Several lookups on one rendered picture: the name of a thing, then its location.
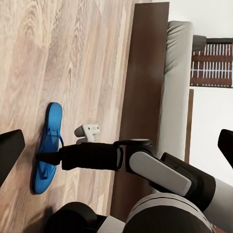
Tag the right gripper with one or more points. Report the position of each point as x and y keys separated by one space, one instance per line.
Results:
x=84 y=155

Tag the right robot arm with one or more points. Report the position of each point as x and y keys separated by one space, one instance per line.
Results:
x=168 y=174

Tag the table lamp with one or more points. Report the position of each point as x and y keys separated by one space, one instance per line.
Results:
x=199 y=43

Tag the bed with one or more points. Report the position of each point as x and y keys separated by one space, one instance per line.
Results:
x=158 y=103

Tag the sandal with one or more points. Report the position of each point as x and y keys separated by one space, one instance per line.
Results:
x=43 y=172

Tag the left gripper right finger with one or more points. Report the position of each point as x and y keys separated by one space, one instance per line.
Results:
x=225 y=144

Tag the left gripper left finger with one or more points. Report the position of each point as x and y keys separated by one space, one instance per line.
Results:
x=12 y=145

